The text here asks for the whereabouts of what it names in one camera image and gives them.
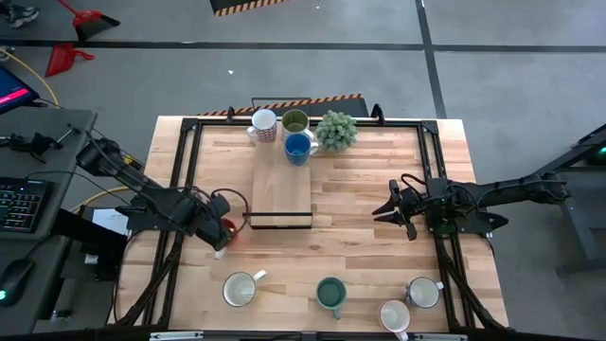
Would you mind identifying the small artificial potted plant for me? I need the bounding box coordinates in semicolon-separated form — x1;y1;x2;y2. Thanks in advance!
314;110;359;153

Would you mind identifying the grey side table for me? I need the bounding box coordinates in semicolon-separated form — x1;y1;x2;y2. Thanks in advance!
0;107;98;335

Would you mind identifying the white mug red lattice pattern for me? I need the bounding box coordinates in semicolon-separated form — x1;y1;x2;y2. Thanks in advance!
245;108;278;144

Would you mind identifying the person's foot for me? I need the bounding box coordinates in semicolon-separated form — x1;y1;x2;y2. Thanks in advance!
0;2;40;28

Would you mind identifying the red dustpan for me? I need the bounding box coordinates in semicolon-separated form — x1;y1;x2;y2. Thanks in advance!
45;42;95;79

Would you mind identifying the white mug green inside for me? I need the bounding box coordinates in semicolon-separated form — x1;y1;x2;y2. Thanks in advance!
280;109;317;142

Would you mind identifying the black backlit keyboard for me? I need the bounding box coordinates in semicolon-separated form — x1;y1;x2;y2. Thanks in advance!
0;176;54;235

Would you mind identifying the red mug white handle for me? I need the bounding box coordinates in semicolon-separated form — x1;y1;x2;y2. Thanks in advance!
213;216;239;260

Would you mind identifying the black clamp tool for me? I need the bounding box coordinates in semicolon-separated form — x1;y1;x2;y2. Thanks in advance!
0;123;80;165

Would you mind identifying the wooden shelf black metal frame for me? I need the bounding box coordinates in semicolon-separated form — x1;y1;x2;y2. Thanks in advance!
241;125;314;230

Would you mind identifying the yellow mug white handle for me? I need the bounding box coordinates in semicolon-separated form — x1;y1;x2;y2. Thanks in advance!
222;269;268;308

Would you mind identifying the silver metal bracket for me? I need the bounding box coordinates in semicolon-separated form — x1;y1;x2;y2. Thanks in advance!
149;331;205;341
414;332;469;341

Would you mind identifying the black equipment box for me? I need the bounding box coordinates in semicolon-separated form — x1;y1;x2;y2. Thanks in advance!
49;207;129;280

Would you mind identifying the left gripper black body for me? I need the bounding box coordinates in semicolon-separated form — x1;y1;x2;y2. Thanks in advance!
194;192;234;252

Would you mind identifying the black aluminium rig frame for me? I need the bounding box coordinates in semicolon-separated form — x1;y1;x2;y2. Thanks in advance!
113;104;510;332

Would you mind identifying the mint green mug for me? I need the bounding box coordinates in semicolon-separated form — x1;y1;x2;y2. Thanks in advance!
315;277;348;321

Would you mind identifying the black computer mouse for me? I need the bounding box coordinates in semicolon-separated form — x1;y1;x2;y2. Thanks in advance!
0;258;35;308

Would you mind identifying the dark tablet screen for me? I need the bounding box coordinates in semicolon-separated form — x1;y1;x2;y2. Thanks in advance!
0;63;42;115

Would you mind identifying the red broom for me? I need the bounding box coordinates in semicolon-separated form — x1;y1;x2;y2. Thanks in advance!
56;0;121;42

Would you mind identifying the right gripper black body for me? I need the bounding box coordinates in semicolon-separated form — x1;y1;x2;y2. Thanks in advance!
388;178;435;242

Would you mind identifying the black mat hazard striped edge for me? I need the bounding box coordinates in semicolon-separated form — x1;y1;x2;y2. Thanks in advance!
196;93;369;118
209;0;288;18

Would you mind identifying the plain blue mug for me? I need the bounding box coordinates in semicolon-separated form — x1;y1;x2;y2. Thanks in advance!
283;132;321;167

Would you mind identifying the black metal stand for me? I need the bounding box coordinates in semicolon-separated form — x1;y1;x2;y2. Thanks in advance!
520;123;606;276

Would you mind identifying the grey diamond pattern mug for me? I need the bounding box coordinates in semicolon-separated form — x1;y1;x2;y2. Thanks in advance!
378;298;412;341

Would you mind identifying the white mug navy leaf print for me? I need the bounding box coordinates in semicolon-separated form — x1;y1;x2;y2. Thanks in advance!
404;276;445;310

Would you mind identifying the yellow cable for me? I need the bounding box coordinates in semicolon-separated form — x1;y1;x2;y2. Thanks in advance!
0;46;130;213

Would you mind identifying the white paper sheet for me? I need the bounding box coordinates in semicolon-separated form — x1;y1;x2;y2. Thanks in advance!
91;207;130;237

